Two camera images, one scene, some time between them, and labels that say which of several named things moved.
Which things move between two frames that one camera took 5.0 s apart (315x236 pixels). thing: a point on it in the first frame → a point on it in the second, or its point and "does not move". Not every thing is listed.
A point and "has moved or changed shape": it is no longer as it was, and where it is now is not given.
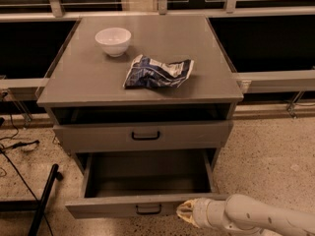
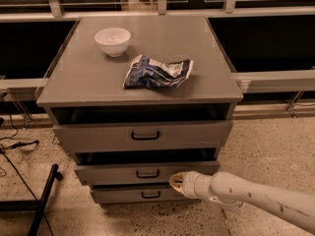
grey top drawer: x=145 y=137 does not move
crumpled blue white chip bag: x=146 y=72 does not move
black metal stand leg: x=36 y=206 does not move
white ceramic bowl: x=114 y=40 does not move
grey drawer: x=143 y=183 has moved or changed shape
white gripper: x=201 y=211 → x=189 y=184
